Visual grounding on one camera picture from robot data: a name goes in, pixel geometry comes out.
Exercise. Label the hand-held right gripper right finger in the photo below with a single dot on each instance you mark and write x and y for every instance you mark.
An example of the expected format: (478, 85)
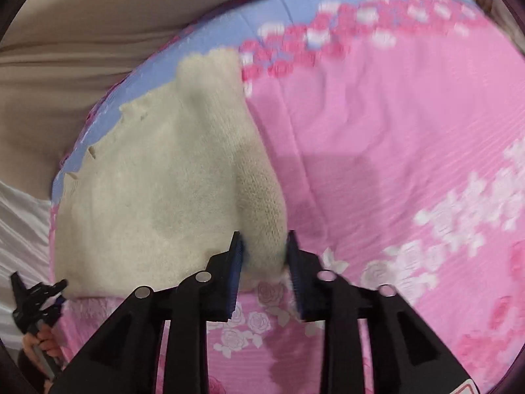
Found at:
(296, 283)

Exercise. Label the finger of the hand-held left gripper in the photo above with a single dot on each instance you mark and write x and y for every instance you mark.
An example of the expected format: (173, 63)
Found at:
(17, 289)
(49, 288)

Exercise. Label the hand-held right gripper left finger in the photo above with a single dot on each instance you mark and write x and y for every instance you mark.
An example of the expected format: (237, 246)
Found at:
(234, 283)

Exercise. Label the cream heart-patterned knit sweater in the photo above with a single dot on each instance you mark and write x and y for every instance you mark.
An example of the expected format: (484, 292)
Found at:
(164, 188)

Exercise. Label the person's left hand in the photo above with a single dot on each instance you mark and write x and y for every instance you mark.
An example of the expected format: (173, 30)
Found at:
(48, 347)

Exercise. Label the pink floral bedsheet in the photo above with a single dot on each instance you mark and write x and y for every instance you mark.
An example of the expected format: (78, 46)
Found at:
(389, 139)

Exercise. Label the beige draped backdrop cloth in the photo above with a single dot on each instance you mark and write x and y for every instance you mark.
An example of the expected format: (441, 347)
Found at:
(82, 49)

